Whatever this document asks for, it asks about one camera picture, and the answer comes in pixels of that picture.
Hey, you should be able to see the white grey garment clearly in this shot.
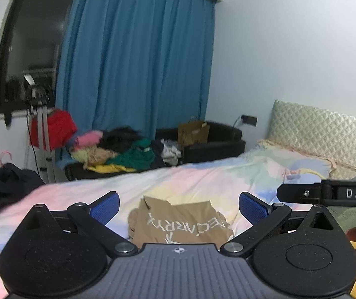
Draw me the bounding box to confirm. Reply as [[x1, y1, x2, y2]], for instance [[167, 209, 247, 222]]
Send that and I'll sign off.
[[161, 139, 181, 166]]

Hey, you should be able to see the silver tripod stand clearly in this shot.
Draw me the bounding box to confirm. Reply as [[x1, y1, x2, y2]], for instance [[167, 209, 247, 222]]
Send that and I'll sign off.
[[23, 74, 56, 184]]

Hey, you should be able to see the quilted beige headboard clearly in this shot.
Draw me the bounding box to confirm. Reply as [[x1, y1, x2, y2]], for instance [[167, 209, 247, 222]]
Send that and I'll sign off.
[[267, 100, 356, 177]]

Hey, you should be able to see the pink clothes hanger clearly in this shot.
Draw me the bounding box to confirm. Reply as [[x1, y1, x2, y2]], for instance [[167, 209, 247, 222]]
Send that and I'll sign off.
[[0, 150, 13, 167]]

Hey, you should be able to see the green garment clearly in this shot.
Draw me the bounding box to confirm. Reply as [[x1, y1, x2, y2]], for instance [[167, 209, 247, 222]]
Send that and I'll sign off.
[[105, 138, 155, 171]]

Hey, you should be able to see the red garment on stand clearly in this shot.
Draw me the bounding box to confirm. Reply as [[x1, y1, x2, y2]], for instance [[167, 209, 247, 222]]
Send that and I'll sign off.
[[29, 108, 79, 150]]

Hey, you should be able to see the pink garment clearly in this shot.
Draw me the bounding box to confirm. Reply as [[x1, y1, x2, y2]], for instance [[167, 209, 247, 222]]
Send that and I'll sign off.
[[73, 130, 103, 150]]

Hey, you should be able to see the right blue curtain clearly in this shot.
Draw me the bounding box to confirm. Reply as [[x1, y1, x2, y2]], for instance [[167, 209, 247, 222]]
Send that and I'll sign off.
[[56, 0, 216, 138]]

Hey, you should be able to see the pastel tie-dye bed sheet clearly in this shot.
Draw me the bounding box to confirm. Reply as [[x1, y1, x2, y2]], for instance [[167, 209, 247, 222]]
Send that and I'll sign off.
[[0, 139, 356, 299]]

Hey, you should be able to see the brown paper bag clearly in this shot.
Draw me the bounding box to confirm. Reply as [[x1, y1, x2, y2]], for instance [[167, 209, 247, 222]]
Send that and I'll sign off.
[[177, 120, 210, 149]]

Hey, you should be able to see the dark navy garment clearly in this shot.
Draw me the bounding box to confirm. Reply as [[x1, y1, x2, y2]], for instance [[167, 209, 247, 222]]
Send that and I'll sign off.
[[0, 163, 45, 211]]

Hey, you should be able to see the black armchair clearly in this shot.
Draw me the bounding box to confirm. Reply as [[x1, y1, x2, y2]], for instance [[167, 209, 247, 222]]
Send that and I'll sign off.
[[156, 120, 246, 164]]

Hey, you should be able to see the tan hoodie jacket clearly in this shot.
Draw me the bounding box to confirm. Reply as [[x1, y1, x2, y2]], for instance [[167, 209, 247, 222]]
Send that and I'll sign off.
[[128, 196, 233, 248]]

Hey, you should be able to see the yellow garment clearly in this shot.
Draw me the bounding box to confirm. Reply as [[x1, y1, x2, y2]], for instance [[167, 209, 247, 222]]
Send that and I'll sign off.
[[87, 164, 136, 174]]

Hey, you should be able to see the wall socket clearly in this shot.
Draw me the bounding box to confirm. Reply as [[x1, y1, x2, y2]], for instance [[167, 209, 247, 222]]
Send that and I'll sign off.
[[233, 115, 258, 127]]

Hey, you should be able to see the black garment pile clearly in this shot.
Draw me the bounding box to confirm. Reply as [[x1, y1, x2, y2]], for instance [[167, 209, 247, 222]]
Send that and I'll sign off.
[[97, 126, 142, 153]]

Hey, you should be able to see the olive tan garment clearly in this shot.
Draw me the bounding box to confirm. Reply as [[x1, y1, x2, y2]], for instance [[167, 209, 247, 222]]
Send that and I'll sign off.
[[71, 147, 118, 169]]

